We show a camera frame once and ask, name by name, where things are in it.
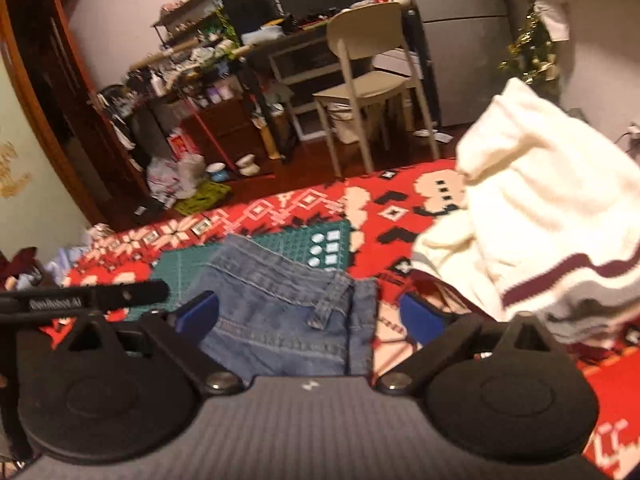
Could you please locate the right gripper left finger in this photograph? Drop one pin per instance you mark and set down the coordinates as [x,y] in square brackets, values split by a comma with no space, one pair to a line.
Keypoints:
[177,335]

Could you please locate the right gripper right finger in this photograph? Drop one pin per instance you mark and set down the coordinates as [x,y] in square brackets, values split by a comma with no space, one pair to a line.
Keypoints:
[444,338]

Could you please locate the blue denim jeans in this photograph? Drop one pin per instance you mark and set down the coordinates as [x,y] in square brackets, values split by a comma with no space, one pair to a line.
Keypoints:
[278,317]

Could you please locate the green cutting mat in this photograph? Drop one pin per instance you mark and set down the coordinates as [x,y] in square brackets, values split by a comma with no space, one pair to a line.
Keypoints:
[324,246]

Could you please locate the green perforated floor tray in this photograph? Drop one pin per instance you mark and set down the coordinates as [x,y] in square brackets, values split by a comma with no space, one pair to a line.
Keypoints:
[206,197]

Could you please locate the white plastic bag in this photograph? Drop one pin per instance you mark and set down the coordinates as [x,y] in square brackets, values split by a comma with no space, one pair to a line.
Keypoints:
[171,180]

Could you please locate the cream striped knit sweater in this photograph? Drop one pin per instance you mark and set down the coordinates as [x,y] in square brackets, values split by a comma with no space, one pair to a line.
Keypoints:
[548,224]

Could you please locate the dark wooden drawer cabinet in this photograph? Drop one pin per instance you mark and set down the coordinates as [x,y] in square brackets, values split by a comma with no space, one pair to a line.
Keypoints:
[224,132]

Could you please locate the beige plastic chair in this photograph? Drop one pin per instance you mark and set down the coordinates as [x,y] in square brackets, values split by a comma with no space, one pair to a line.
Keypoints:
[362,33]

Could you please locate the white drawer unit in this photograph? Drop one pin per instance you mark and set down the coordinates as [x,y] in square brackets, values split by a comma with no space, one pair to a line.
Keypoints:
[305,68]

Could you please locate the small christmas tree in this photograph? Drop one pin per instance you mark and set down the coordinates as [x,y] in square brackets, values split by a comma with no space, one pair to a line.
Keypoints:
[532,58]

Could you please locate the grey refrigerator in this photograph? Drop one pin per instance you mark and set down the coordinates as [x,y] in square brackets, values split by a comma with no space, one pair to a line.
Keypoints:
[466,40]

